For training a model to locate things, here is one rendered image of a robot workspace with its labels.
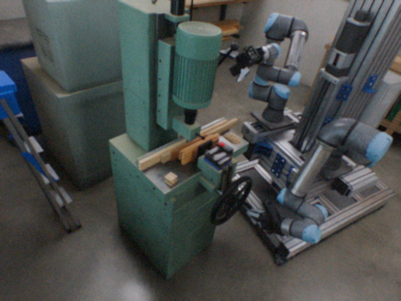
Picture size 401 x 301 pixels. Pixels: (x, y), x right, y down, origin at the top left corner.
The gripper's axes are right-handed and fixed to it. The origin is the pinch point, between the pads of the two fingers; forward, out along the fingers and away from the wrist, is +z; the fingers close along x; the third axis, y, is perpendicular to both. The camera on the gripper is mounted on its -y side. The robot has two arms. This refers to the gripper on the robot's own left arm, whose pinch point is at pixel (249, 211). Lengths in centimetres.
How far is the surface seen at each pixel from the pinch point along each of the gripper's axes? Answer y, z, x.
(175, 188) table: -26.8, 11.9, -30.0
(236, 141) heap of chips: -30.5, 14.9, 17.4
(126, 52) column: -88, 35, -19
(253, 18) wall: -118, 212, 328
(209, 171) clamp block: -27.6, 6.8, -12.9
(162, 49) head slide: -84, 13, -15
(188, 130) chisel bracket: -48, 15, -12
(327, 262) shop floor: 85, -1, 67
